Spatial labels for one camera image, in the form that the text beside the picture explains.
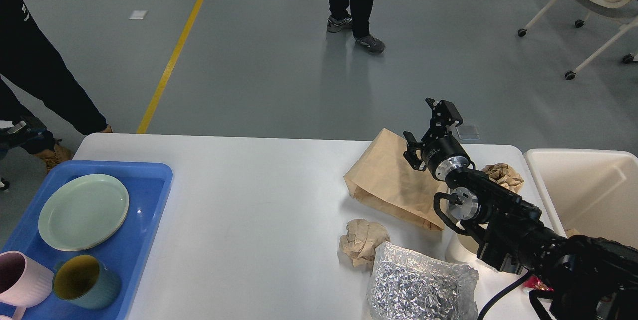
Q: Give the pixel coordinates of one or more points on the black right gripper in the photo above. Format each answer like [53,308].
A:
[437,152]

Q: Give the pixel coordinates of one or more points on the brown paper bag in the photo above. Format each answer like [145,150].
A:
[382,179]

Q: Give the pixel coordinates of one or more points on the white cup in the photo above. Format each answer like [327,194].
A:
[461,249]

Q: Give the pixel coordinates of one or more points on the brown paper ball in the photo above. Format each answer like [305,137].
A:
[361,240]

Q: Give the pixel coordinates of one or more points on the light green plate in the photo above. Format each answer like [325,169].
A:
[84,212]

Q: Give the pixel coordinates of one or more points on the green mug yellow inside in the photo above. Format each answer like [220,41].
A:
[86,282]

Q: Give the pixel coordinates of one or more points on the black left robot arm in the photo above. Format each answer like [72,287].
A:
[14,135]

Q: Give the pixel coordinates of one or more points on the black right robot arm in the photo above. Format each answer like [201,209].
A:
[588,278]

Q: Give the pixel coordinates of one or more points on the crumpled paper ball right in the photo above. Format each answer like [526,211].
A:
[505,175]

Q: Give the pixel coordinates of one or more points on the silver foil bubble bag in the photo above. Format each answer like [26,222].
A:
[408,285]

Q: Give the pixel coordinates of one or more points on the white plastic bin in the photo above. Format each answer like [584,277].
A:
[591,192]

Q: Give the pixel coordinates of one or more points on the pink mug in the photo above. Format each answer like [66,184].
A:
[24,282]

